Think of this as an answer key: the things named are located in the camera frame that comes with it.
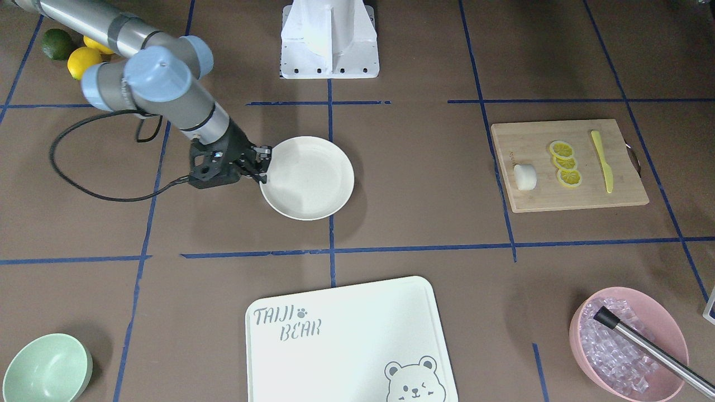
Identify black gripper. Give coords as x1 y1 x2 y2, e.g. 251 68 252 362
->
215 122 273 184

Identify round cream plate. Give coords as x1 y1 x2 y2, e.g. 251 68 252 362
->
260 136 355 221

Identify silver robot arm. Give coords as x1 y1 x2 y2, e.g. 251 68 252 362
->
15 1 271 189

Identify cream rectangular bear tray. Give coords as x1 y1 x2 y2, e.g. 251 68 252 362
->
245 276 458 401

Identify white steamed bun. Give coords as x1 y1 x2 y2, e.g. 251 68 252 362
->
513 164 538 191

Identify yellow lemon far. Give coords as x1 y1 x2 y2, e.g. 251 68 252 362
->
83 36 115 55

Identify green avocado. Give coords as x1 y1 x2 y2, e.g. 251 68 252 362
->
41 28 77 61

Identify wooden cutting board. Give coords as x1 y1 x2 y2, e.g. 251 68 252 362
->
491 119 649 213

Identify green bowl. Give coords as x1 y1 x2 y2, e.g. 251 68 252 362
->
2 333 93 401

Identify lemon slices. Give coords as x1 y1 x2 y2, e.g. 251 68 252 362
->
547 140 582 188

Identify yellow plastic knife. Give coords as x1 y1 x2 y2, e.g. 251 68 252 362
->
590 130 614 194

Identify pink bowl with ice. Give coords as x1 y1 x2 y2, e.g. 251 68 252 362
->
569 287 690 401

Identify metal brush black tip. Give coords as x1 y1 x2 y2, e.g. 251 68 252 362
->
593 307 714 400

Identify clear acrylic cup rack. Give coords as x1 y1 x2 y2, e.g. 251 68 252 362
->
702 288 715 325

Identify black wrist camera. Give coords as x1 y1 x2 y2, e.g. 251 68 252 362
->
187 139 241 190

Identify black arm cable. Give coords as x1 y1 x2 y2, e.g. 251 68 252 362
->
49 109 193 203

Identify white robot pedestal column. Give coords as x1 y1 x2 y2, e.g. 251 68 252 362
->
279 1 380 80

